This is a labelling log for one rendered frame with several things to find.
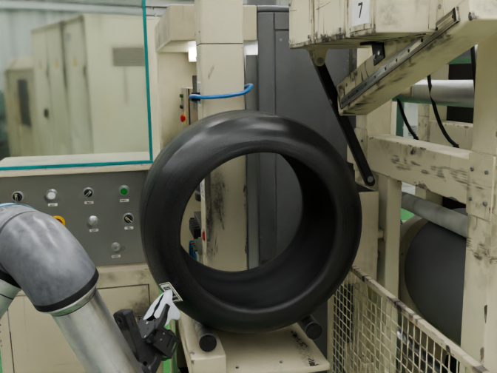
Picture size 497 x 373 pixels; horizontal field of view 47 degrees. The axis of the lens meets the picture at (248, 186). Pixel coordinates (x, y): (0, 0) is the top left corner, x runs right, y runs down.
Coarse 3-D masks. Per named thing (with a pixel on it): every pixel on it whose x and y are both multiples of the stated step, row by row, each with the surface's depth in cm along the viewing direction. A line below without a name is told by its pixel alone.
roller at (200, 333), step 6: (198, 324) 152; (198, 330) 149; (204, 330) 147; (210, 330) 148; (198, 336) 147; (204, 336) 144; (210, 336) 144; (198, 342) 145; (204, 342) 144; (210, 342) 144; (216, 342) 145; (204, 348) 144; (210, 348) 145
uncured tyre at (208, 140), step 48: (192, 144) 137; (240, 144) 136; (288, 144) 139; (144, 192) 147; (192, 192) 136; (336, 192) 144; (144, 240) 140; (336, 240) 147; (192, 288) 140; (240, 288) 172; (288, 288) 169; (336, 288) 151
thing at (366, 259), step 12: (360, 192) 179; (372, 192) 180; (372, 204) 180; (372, 216) 181; (372, 228) 182; (360, 240) 182; (372, 240) 182; (360, 252) 182; (372, 252) 183; (360, 264) 183; (372, 264) 184; (348, 276) 183; (372, 276) 185
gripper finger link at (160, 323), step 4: (168, 304) 136; (164, 308) 134; (168, 308) 135; (164, 312) 133; (160, 316) 133; (164, 316) 132; (156, 320) 132; (160, 320) 131; (164, 320) 132; (156, 324) 131; (160, 324) 131; (164, 324) 132; (156, 328) 130; (160, 328) 132; (152, 332) 131
